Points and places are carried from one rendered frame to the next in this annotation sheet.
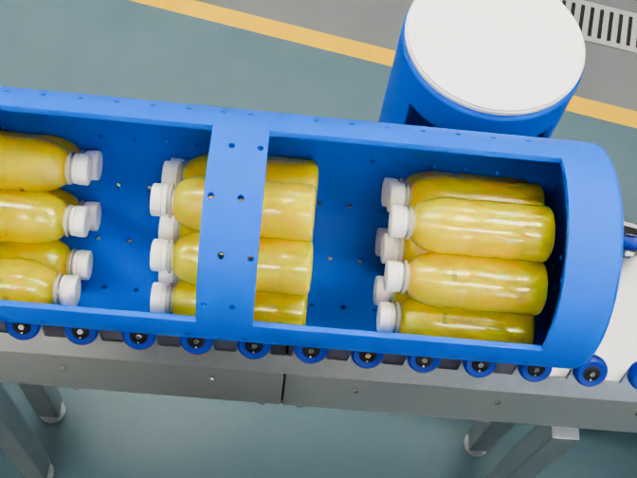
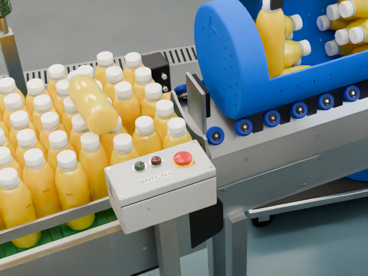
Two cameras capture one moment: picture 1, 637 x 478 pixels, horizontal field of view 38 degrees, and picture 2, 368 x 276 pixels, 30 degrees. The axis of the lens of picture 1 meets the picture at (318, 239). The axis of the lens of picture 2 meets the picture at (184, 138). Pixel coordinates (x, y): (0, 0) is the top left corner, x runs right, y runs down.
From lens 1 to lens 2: 1.24 m
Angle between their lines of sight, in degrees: 22
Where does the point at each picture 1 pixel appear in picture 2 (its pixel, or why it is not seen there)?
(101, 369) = (334, 130)
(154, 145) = (304, 18)
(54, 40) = not seen: hidden behind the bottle
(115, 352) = (340, 112)
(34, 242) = (292, 61)
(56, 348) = (314, 121)
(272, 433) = (345, 264)
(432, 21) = not seen: outside the picture
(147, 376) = (355, 125)
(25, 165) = not seen: hidden behind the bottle
